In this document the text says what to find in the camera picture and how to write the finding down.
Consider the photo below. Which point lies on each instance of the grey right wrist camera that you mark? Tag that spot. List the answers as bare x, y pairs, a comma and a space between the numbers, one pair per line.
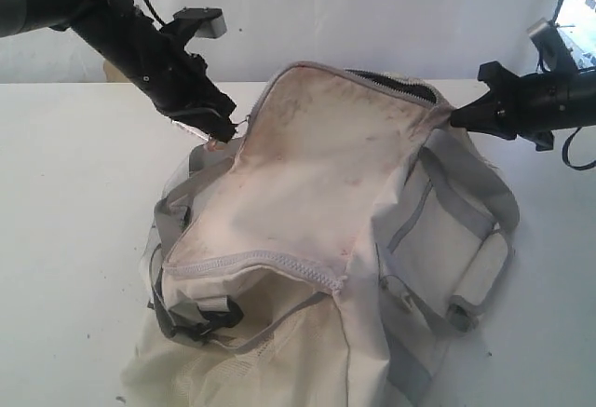
553, 55

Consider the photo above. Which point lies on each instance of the white backpack with grey straps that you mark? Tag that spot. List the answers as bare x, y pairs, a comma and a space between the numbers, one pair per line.
358, 233

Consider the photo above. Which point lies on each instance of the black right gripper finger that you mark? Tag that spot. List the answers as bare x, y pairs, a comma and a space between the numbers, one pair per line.
489, 113

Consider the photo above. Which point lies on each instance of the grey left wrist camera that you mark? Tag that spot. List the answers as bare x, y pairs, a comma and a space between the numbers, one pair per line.
205, 22

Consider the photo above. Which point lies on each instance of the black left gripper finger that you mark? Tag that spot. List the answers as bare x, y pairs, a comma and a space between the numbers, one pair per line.
215, 126
192, 102

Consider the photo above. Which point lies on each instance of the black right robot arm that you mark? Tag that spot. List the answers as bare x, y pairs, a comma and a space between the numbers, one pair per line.
531, 107

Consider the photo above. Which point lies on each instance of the black plastic strap buckle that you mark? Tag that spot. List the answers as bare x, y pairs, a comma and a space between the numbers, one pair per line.
215, 322

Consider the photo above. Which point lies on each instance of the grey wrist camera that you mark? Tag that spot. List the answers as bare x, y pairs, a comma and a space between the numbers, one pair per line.
205, 22
553, 55

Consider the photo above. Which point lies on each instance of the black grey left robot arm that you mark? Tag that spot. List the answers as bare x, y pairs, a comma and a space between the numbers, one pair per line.
85, 17

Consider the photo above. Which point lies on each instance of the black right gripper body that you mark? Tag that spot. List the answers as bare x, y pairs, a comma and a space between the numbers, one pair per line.
548, 102

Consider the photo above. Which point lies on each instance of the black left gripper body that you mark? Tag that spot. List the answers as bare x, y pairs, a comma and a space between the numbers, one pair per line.
155, 60

